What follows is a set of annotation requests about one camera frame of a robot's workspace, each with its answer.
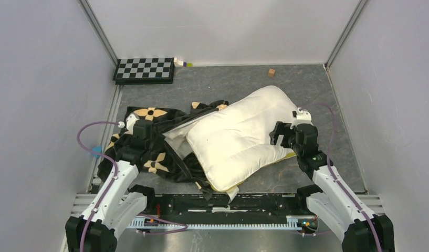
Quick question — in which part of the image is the white pillow with yellow edge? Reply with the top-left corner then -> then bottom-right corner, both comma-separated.
164,86 -> 297,200

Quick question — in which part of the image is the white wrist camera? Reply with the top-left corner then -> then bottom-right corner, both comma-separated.
125,113 -> 140,134
290,108 -> 312,128

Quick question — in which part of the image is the small wooden cube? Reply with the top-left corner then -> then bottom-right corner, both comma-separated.
267,69 -> 276,77

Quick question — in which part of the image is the black white checkerboard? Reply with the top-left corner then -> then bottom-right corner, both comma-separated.
113,57 -> 175,85

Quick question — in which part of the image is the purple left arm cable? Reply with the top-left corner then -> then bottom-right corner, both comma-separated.
77,121 -> 126,252

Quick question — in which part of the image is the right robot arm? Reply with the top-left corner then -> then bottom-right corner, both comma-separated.
269,121 -> 395,251

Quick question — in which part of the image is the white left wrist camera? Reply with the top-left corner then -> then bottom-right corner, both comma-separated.
125,113 -> 140,134

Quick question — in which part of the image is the white toothed cable duct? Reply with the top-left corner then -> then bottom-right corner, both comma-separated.
127,216 -> 318,232

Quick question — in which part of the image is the small white block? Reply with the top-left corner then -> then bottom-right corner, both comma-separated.
173,57 -> 186,67

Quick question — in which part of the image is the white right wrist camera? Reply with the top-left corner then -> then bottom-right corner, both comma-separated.
290,108 -> 312,128

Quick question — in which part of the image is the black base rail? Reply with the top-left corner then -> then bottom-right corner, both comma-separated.
143,193 -> 314,225

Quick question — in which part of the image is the black pillowcase with yellow flowers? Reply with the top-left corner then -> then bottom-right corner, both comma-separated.
104,100 -> 229,200

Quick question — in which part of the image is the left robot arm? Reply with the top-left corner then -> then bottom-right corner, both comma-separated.
65,120 -> 156,251

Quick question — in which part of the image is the blue clip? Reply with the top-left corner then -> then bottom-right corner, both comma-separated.
91,145 -> 102,159

